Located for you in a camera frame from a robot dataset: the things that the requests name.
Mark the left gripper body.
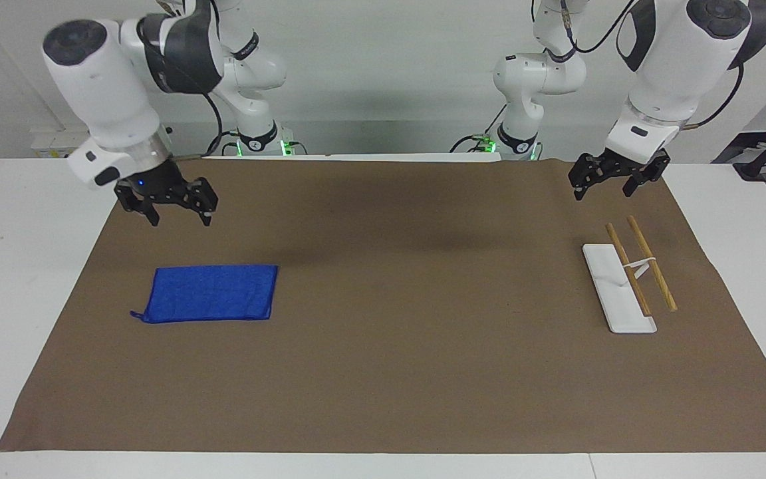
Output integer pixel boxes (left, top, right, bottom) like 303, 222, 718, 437
599, 149, 654, 179

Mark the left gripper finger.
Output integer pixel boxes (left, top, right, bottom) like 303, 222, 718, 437
622, 152, 672, 198
568, 152, 614, 202

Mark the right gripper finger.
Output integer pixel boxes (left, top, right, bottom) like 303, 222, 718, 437
115, 182, 160, 228
168, 176, 219, 227

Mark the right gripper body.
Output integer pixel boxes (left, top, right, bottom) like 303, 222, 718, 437
128, 158, 185, 202

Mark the blue towel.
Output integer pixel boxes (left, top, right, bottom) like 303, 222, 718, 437
130, 265, 279, 325

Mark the white rack with wooden bars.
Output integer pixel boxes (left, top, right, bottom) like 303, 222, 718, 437
582, 214, 679, 335

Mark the black cable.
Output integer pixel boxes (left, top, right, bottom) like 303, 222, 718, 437
682, 60, 748, 130
202, 92, 244, 157
450, 105, 511, 153
559, 0, 643, 55

